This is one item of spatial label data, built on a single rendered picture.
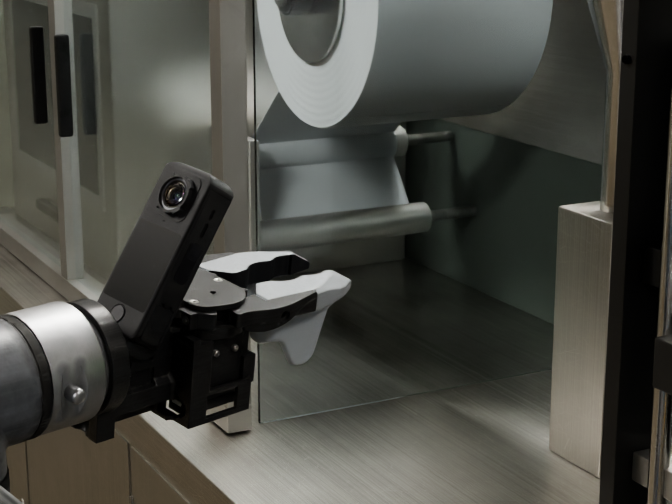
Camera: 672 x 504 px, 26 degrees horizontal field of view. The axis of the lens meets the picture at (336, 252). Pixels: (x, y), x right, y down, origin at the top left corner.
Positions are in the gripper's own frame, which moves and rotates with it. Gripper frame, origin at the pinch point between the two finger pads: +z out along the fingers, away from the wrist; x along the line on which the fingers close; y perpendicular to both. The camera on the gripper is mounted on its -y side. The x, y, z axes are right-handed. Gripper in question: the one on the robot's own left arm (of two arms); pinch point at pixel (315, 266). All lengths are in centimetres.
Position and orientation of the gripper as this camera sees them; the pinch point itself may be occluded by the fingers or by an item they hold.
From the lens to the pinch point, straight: 101.7
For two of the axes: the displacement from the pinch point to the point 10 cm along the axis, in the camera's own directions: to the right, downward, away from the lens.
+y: -1.0, 9.3, 3.4
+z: 7.0, -1.8, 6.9
